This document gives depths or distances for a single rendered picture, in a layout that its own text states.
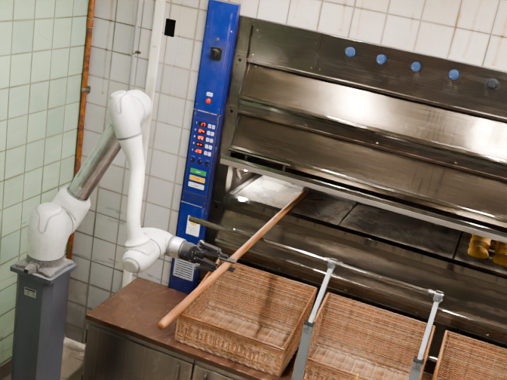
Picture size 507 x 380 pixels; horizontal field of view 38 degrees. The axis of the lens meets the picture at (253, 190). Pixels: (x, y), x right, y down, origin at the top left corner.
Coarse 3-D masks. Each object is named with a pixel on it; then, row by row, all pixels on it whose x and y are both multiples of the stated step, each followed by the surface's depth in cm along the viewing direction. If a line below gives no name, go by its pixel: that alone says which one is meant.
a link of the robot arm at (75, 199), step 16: (144, 96) 307; (112, 128) 309; (96, 144) 315; (112, 144) 311; (96, 160) 314; (112, 160) 317; (80, 176) 318; (96, 176) 317; (64, 192) 321; (80, 192) 319; (64, 208) 319; (80, 208) 321; (80, 224) 332
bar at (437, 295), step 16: (208, 224) 346; (304, 256) 332; (320, 256) 330; (368, 272) 323; (416, 288) 316; (320, 304) 322; (432, 320) 310; (304, 336) 316; (304, 352) 318; (304, 368) 323; (416, 368) 301
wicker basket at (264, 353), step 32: (224, 288) 386; (256, 288) 381; (288, 288) 377; (192, 320) 347; (224, 320) 379; (256, 320) 382; (288, 320) 377; (224, 352) 350; (256, 352) 340; (288, 352) 344
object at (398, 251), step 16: (256, 208) 376; (272, 208) 376; (304, 224) 369; (320, 224) 366; (352, 240) 361; (368, 240) 358; (384, 240) 360; (416, 256) 352; (432, 256) 350; (464, 272) 345; (480, 272) 342; (496, 272) 344
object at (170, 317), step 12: (300, 192) 397; (288, 204) 376; (276, 216) 357; (264, 228) 340; (252, 240) 325; (240, 252) 312; (228, 264) 299; (216, 276) 287; (204, 288) 277; (192, 300) 267; (180, 312) 258; (168, 324) 250
